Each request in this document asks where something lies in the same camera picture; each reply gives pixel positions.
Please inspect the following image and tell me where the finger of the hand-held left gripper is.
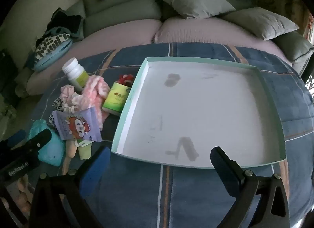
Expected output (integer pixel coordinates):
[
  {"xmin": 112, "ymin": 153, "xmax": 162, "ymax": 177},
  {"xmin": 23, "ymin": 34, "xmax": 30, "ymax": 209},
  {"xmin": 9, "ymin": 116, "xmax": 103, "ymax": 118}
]
[{"xmin": 10, "ymin": 128, "xmax": 52, "ymax": 160}]

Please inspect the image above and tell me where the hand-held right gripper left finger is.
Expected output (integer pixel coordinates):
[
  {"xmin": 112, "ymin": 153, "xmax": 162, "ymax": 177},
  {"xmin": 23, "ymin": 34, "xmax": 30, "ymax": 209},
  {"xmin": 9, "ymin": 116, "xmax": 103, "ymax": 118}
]
[{"xmin": 29, "ymin": 146, "xmax": 111, "ymax": 228}]

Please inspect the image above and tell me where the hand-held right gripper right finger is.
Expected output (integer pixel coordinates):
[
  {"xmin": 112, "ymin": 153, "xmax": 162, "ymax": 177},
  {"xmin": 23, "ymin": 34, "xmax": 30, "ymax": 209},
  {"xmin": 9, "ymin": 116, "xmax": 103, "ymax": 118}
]
[{"xmin": 210, "ymin": 146, "xmax": 290, "ymax": 228}]

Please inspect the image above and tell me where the white tray with teal rim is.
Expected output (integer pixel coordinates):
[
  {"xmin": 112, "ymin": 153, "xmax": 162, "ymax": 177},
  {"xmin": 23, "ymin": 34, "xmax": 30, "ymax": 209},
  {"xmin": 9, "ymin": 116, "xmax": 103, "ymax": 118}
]
[{"xmin": 111, "ymin": 57, "xmax": 287, "ymax": 170}]

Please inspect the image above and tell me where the teal soft cloth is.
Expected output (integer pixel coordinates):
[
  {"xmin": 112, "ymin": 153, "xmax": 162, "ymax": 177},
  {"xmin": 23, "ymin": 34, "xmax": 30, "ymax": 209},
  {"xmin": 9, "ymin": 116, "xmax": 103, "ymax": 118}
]
[{"xmin": 27, "ymin": 119, "xmax": 66, "ymax": 167}]

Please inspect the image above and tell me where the grey-green sofa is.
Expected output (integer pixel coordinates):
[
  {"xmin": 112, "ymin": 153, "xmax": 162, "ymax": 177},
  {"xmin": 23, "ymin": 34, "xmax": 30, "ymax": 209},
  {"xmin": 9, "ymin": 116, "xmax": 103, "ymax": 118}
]
[{"xmin": 15, "ymin": 0, "xmax": 314, "ymax": 96}]

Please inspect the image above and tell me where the blue patterned cushion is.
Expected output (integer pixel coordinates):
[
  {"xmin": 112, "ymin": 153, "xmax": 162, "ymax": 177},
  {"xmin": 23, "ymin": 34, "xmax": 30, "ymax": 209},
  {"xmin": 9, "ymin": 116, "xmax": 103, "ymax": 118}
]
[{"xmin": 33, "ymin": 32, "xmax": 73, "ymax": 72}]

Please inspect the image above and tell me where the pink striped fuzzy cloth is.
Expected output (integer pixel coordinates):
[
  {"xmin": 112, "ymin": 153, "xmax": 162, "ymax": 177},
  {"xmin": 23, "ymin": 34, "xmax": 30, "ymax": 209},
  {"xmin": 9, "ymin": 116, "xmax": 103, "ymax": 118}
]
[{"xmin": 74, "ymin": 75, "xmax": 111, "ymax": 130}]

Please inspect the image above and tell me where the leopard print scrunchie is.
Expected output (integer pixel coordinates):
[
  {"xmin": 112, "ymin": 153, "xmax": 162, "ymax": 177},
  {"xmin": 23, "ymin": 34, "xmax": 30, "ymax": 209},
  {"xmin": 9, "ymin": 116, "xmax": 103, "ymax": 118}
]
[{"xmin": 49, "ymin": 97, "xmax": 74, "ymax": 128}]

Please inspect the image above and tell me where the blue plaid blanket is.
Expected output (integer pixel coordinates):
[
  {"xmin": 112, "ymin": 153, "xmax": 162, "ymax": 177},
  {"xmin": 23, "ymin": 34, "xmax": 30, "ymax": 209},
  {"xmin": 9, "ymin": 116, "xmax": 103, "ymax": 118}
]
[{"xmin": 37, "ymin": 43, "xmax": 314, "ymax": 228}]

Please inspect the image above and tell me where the small yellow-green box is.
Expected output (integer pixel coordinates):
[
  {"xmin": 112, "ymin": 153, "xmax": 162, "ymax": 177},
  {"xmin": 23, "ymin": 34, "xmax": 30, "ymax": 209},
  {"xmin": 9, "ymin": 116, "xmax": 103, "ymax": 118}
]
[{"xmin": 102, "ymin": 82, "xmax": 130, "ymax": 117}]

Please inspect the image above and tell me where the white bottle with green label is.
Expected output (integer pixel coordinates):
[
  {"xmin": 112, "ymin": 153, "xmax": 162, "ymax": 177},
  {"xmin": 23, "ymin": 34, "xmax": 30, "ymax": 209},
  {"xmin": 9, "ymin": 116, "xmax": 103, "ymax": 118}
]
[{"xmin": 62, "ymin": 57, "xmax": 89, "ymax": 91}]

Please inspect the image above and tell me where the light green wrapped item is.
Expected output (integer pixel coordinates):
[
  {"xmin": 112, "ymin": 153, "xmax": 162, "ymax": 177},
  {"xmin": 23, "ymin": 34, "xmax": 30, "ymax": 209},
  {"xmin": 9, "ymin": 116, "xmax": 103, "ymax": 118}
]
[{"xmin": 75, "ymin": 140, "xmax": 93, "ymax": 161}]

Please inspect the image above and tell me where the purple cartoon print packet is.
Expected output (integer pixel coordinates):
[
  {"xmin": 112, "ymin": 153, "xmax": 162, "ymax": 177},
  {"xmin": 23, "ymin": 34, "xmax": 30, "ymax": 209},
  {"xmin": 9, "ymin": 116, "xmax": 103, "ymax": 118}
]
[{"xmin": 51, "ymin": 107, "xmax": 102, "ymax": 142}]

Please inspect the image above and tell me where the pink sofa seat cover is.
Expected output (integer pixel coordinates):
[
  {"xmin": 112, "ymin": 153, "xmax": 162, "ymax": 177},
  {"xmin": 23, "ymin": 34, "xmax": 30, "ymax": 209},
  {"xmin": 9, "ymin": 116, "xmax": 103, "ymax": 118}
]
[
  {"xmin": 152, "ymin": 16, "xmax": 293, "ymax": 67},
  {"xmin": 26, "ymin": 19, "xmax": 163, "ymax": 95}
]

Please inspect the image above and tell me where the red and white chenille knot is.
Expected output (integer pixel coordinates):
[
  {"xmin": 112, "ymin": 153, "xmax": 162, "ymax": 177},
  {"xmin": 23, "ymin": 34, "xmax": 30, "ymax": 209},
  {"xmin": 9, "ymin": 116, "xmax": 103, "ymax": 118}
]
[{"xmin": 116, "ymin": 74, "xmax": 135, "ymax": 88}]

